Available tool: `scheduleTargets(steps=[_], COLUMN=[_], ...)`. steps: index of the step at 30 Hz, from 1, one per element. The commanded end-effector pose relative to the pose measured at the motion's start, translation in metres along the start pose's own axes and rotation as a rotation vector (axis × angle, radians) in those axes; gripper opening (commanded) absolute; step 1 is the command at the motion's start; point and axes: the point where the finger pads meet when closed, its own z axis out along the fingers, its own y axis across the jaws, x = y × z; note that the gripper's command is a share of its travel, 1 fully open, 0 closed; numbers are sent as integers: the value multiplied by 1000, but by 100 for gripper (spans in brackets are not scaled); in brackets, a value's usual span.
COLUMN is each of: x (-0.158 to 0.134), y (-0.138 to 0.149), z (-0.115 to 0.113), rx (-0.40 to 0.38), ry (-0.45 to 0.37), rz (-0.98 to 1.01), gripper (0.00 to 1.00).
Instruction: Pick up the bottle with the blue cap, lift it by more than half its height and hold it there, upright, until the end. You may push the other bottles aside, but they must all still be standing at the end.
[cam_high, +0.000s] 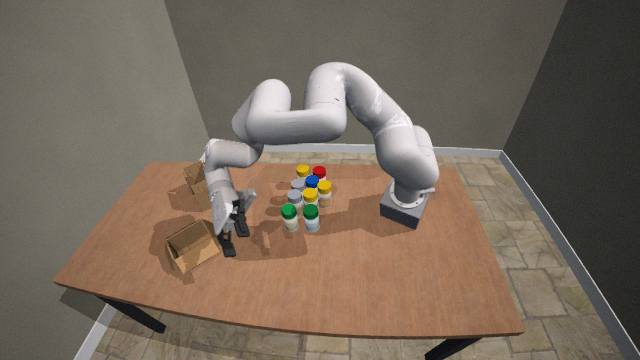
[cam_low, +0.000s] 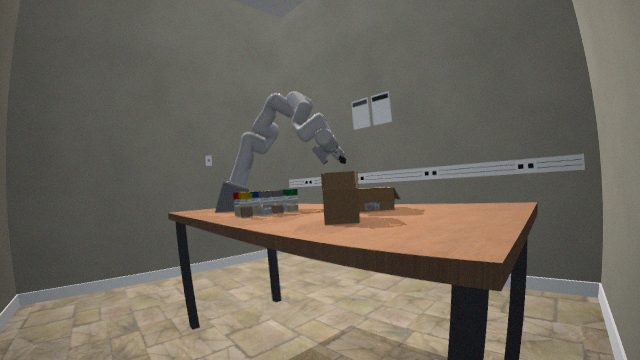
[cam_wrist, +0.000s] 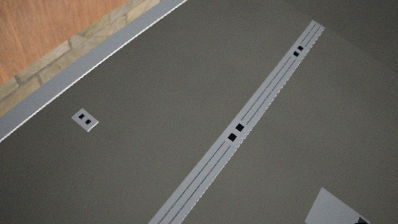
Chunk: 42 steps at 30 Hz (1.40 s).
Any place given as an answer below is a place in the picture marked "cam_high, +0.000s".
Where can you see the white bottle with blue cap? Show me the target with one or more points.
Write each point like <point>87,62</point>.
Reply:
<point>311,182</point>

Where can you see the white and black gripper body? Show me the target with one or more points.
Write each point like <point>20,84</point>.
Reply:
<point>221,209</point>

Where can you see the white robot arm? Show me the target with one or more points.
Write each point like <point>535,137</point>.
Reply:
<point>329,89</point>

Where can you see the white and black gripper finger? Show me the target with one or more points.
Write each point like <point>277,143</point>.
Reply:
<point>227,246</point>
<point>240,224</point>

